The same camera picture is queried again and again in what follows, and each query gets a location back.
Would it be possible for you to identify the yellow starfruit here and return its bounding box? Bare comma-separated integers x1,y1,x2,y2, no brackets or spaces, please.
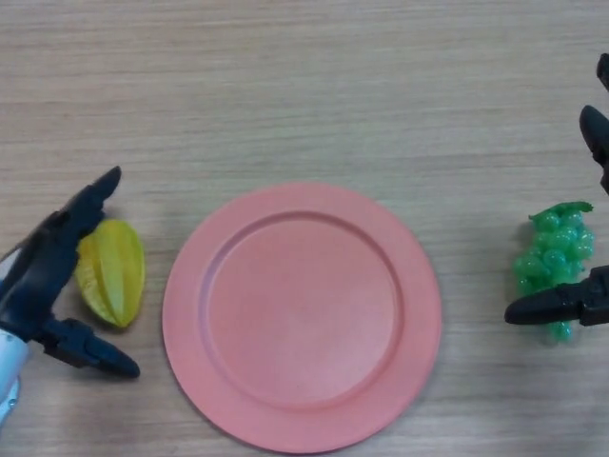
75,218,147,330

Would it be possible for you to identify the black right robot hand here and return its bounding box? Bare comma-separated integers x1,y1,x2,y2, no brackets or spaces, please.
503,52,609,328

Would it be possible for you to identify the pink round plate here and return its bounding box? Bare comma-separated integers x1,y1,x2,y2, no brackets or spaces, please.
161,182,443,454

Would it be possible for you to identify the green grape bunch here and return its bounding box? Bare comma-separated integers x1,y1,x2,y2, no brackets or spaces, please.
512,200,596,347

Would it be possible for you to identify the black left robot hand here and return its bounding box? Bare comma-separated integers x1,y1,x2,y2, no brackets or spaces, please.
0,165,142,380

